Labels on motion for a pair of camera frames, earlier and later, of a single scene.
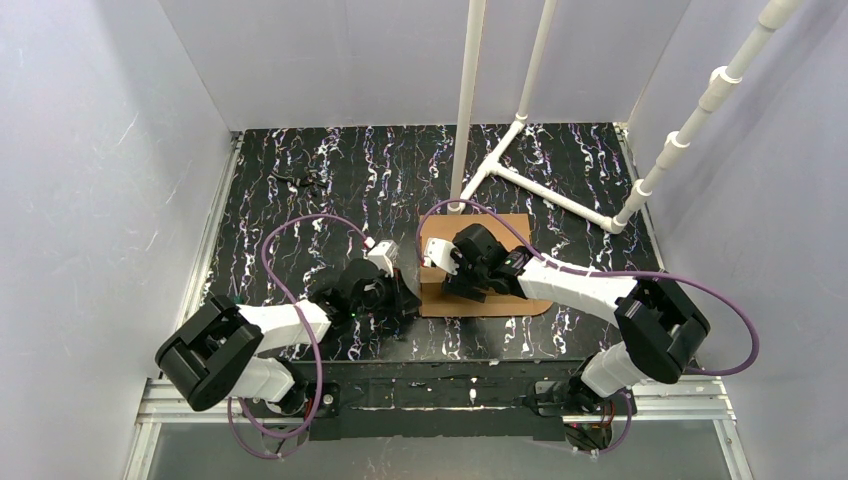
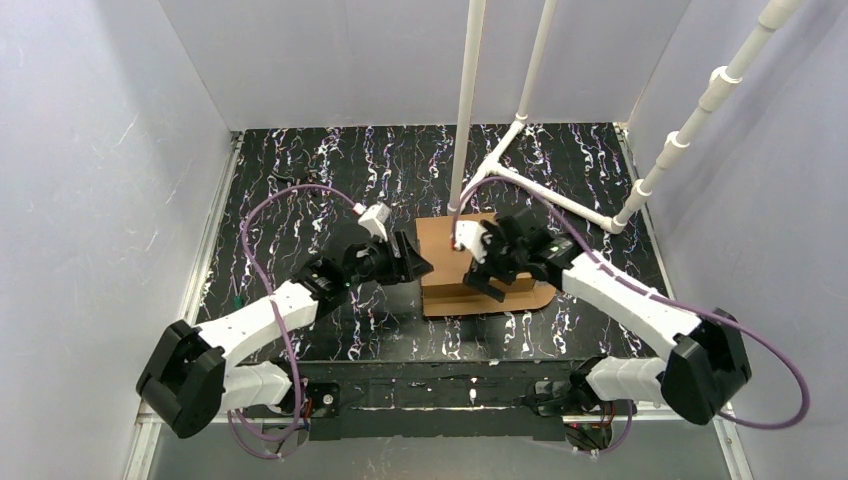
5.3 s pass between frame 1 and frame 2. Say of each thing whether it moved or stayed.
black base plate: stayed
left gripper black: moved
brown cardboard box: stayed
